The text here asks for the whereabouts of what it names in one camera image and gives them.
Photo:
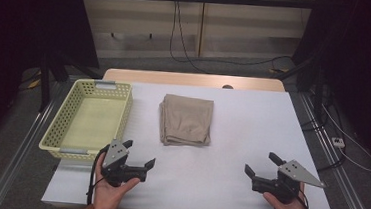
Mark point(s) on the white power adapter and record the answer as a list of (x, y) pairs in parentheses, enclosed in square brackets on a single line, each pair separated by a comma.
[(338, 142)]

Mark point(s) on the black curtain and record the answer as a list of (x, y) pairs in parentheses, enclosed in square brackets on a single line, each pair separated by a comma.
[(363, 65), (18, 37)]

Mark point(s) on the light wooden table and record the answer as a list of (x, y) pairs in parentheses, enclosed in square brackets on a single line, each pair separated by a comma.
[(175, 78)]

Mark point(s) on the black stand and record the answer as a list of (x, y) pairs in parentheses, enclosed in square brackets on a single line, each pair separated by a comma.
[(44, 83)]

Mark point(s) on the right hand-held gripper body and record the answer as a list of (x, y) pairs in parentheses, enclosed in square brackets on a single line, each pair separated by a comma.
[(293, 171)]

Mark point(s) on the pale yellow plastic basket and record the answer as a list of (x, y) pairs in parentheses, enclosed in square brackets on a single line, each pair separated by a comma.
[(93, 120)]

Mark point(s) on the person's left hand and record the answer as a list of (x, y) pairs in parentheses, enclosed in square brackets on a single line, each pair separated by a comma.
[(111, 195)]

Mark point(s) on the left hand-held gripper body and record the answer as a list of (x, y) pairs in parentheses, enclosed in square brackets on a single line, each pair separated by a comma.
[(115, 154)]

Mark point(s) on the beige cloth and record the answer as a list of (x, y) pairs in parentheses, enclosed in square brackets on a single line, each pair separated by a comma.
[(185, 120)]

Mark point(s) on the white table board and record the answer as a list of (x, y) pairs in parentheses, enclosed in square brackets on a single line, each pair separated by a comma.
[(201, 172)]

